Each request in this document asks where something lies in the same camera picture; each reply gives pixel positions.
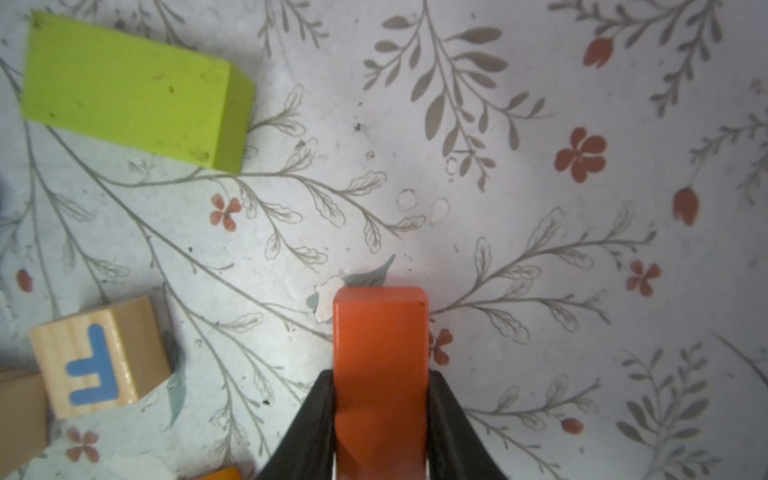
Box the lime green rectangular block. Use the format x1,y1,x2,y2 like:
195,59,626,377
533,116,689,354
22,10,255,174

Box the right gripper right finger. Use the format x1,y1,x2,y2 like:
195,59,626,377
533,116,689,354
427,370,506,480

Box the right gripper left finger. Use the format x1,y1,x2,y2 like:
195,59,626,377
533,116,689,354
257,370,335,480

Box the orange cylinder block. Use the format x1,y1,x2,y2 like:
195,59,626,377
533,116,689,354
196,466,242,480

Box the natural grooved wood cube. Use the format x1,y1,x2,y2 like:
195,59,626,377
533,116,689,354
1,366,48,479

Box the letter cube blue F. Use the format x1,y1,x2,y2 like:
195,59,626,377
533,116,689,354
29,296,171,420

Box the red-orange wooden block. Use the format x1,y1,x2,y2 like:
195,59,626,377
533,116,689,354
333,287,429,479

